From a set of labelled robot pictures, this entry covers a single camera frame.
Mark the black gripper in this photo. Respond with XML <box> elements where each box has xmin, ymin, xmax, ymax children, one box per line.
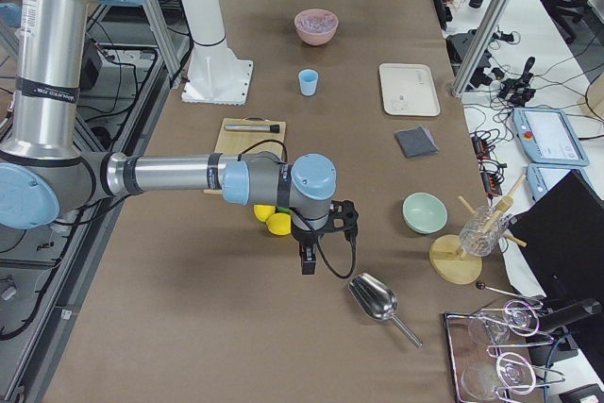
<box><xmin>291</xmin><ymin>216</ymin><xmax>329</xmax><ymax>276</ymax></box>

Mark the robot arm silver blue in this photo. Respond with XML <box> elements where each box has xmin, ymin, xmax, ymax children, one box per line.
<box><xmin>1</xmin><ymin>0</ymin><xmax>338</xmax><ymax>274</ymax></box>

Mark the steel ice scoop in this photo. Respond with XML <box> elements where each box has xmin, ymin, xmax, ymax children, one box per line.
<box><xmin>348</xmin><ymin>273</ymin><xmax>423</xmax><ymax>348</ymax></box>

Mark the wooden cup tree stand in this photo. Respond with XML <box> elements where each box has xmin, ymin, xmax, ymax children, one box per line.
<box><xmin>429</xmin><ymin>174</ymin><xmax>527</xmax><ymax>285</ymax></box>

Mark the light blue cup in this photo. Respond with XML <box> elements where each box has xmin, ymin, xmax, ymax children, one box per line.
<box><xmin>298</xmin><ymin>69</ymin><xmax>319</xmax><ymax>96</ymax></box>

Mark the clear ice cubes pile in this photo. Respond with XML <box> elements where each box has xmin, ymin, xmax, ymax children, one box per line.
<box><xmin>296</xmin><ymin>13</ymin><xmax>338</xmax><ymax>34</ymax></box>

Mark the yellow lemon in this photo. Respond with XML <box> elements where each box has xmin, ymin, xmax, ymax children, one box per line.
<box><xmin>253</xmin><ymin>205</ymin><xmax>276</xmax><ymax>223</ymax></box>
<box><xmin>265</xmin><ymin>212</ymin><xmax>291</xmax><ymax>236</ymax></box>

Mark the mint green bowl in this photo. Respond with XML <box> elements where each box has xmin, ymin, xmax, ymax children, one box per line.
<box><xmin>402</xmin><ymin>193</ymin><xmax>448</xmax><ymax>234</ymax></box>

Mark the steel muddler black tip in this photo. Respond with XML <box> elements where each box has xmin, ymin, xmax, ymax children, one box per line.
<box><xmin>223</xmin><ymin>124</ymin><xmax>280</xmax><ymax>134</ymax></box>

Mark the wooden cutting board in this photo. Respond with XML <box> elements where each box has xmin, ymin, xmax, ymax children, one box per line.
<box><xmin>205</xmin><ymin>117</ymin><xmax>286</xmax><ymax>194</ymax></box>

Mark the grey folded cloth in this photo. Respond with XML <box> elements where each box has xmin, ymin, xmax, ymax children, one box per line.
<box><xmin>394</xmin><ymin>126</ymin><xmax>439</xmax><ymax>158</ymax></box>

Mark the clear textured glass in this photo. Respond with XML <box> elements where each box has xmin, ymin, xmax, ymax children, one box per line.
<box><xmin>459</xmin><ymin>206</ymin><xmax>511</xmax><ymax>257</ymax></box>

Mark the cream rabbit tray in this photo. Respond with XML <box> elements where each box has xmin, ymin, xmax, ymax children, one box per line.
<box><xmin>378</xmin><ymin>63</ymin><xmax>441</xmax><ymax>117</ymax></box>

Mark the black tray with glasses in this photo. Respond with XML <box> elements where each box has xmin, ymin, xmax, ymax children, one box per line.
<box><xmin>444</xmin><ymin>299</ymin><xmax>565</xmax><ymax>402</ymax></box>

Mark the pink bowl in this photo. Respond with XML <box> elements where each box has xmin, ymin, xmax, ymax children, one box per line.
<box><xmin>294</xmin><ymin>8</ymin><xmax>339</xmax><ymax>46</ymax></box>

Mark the blue teach pendant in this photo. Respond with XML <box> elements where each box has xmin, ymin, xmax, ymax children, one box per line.
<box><xmin>512</xmin><ymin>108</ymin><xmax>590</xmax><ymax>167</ymax></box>
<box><xmin>526</xmin><ymin>163</ymin><xmax>569</xmax><ymax>201</ymax></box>

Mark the black monitor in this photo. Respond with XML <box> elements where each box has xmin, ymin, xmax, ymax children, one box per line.
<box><xmin>511</xmin><ymin>170</ymin><xmax>603</xmax><ymax>302</ymax></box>

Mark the black camera cable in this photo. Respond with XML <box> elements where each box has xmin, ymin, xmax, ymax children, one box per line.
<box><xmin>301</xmin><ymin>223</ymin><xmax>358</xmax><ymax>280</ymax></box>

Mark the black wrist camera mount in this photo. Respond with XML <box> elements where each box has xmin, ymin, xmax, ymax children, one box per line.
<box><xmin>328</xmin><ymin>200</ymin><xmax>359</xmax><ymax>245</ymax></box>

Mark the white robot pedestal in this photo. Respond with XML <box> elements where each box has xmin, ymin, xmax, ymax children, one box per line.
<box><xmin>181</xmin><ymin>0</ymin><xmax>253</xmax><ymax>106</ymax></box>

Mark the aluminium frame post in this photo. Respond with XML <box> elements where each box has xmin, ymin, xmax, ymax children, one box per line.
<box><xmin>451</xmin><ymin>0</ymin><xmax>510</xmax><ymax>99</ymax></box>

